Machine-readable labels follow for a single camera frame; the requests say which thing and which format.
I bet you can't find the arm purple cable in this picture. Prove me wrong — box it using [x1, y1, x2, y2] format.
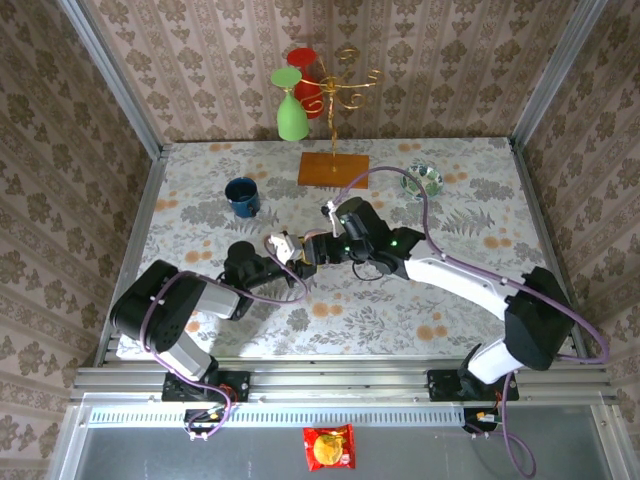
[141, 238, 310, 442]
[332, 166, 610, 480]

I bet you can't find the red wine glass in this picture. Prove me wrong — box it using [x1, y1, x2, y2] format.
[286, 47, 326, 120]

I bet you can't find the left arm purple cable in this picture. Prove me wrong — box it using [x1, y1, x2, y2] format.
[141, 238, 310, 442]

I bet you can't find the dark blue mug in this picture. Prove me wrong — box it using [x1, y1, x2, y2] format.
[223, 177, 262, 220]

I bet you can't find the green wine glass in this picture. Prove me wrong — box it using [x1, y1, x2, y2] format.
[270, 66, 311, 143]

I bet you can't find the floral patterned table cover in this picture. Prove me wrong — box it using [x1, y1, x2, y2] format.
[117, 137, 571, 359]

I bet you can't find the gold rack with wooden base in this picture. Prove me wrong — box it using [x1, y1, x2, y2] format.
[297, 48, 385, 190]

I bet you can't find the aluminium mounting rail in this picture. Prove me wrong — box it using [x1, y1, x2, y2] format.
[69, 355, 619, 404]

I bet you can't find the green leaf patterned bowl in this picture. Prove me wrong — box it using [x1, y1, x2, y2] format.
[401, 163, 444, 201]

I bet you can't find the small black connector box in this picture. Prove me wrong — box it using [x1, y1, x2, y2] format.
[462, 407, 503, 435]
[183, 407, 226, 435]

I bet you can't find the aluminium table side rail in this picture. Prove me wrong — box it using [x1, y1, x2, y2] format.
[509, 137, 584, 336]
[107, 144, 169, 361]

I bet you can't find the red snack packet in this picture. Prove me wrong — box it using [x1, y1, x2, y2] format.
[302, 423, 357, 472]

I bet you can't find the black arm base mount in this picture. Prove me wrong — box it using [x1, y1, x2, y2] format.
[426, 368, 520, 403]
[160, 369, 251, 404]

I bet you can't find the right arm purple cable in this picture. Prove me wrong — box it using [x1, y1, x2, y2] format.
[332, 166, 610, 480]

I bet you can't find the aluminium corner post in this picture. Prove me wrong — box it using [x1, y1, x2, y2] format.
[57, 0, 166, 160]
[509, 0, 609, 146]

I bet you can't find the slotted grey cable duct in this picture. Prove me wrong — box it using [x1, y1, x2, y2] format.
[87, 401, 469, 429]

